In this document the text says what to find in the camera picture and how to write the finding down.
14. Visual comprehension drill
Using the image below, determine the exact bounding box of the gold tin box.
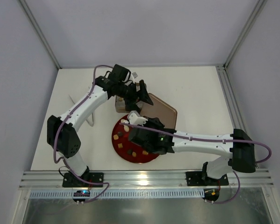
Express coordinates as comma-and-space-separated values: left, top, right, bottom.
115, 83, 143, 113

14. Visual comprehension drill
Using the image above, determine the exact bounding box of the gold tin lid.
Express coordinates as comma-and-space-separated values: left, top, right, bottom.
140, 93, 177, 129

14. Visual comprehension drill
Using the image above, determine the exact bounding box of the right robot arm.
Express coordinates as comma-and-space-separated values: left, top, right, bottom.
126, 117, 256, 182

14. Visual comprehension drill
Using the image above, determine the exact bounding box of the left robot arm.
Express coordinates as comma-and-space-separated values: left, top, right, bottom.
47, 64, 153, 187

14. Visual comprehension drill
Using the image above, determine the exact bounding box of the white oval chocolate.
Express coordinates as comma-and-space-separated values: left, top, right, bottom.
121, 119, 129, 124

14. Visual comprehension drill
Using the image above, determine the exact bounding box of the dark chocolate bottom left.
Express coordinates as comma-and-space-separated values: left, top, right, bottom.
127, 149, 133, 155

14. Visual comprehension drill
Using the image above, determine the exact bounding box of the red round tray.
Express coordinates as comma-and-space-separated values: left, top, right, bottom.
111, 115, 160, 164

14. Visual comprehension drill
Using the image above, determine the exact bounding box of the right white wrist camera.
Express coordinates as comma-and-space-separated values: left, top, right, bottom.
127, 111, 148, 126

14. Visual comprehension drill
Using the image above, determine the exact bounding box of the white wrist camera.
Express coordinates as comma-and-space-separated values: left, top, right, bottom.
127, 111, 148, 126
128, 72, 138, 82

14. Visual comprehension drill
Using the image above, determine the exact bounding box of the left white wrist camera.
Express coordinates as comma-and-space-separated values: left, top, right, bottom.
128, 72, 138, 82

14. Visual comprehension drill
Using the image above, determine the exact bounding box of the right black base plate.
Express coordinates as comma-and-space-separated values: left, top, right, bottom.
185, 171, 229, 187

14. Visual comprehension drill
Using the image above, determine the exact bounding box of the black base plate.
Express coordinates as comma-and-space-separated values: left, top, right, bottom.
185, 171, 229, 187
62, 172, 104, 188

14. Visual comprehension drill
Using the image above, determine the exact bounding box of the slotted cable duct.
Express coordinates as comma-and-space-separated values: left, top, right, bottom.
29, 189, 204, 200

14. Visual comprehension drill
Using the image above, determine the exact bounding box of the right aluminium frame rail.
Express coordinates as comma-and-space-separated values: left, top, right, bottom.
216, 65, 248, 133

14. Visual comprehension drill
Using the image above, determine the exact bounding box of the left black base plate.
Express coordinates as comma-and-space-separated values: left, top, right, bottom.
62, 172, 104, 188

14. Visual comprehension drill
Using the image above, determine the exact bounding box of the aluminium front rail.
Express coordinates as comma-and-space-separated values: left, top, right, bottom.
19, 168, 274, 189

